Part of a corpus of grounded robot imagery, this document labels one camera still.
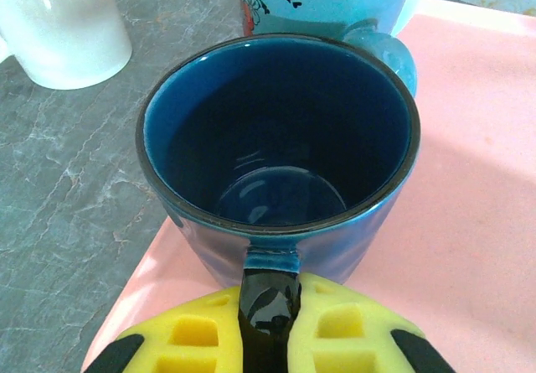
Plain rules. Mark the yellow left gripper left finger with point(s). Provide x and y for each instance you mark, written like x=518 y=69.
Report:
x=188 y=339

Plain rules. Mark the light blue printed mug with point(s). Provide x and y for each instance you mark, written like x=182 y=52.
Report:
x=318 y=12

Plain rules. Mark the off-white ceramic mug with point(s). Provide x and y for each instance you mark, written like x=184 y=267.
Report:
x=71 y=25

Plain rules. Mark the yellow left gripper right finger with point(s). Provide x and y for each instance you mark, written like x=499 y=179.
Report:
x=347 y=339

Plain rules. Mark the pink plastic tray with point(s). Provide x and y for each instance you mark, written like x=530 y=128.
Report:
x=473 y=180

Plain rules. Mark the dark blue ceramic mug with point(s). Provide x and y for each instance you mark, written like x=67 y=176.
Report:
x=276 y=138

